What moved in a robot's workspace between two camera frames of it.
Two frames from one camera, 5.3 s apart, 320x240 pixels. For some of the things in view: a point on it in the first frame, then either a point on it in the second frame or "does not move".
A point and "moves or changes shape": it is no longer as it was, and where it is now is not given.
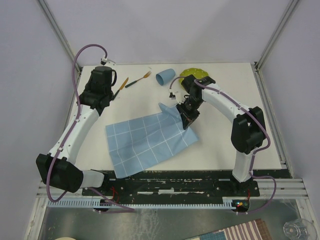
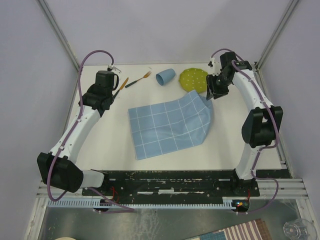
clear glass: (300, 229) does not move
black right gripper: (187, 118) to (217, 92)
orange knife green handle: (122, 86) does not move
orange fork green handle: (145, 76) does not move
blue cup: (165, 76) does not move
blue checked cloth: (137, 145) moves or changes shape
